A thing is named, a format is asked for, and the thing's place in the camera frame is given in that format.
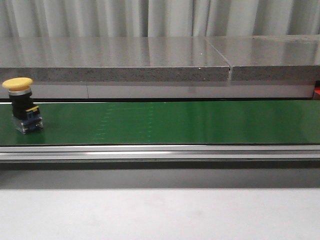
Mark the red plate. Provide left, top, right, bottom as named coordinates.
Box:
left=312, top=87, right=320, bottom=100

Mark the grey stone counter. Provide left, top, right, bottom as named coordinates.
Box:
left=0, top=34, right=320, bottom=100

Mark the white pleated curtain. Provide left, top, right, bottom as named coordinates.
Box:
left=0, top=0, right=320, bottom=37

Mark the yellow mushroom push button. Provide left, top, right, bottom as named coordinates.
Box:
left=2, top=77, right=44, bottom=135

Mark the aluminium conveyor frame rail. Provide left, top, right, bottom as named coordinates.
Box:
left=0, top=144, right=320, bottom=164

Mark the green conveyor belt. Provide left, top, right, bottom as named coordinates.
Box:
left=0, top=100, right=320, bottom=146

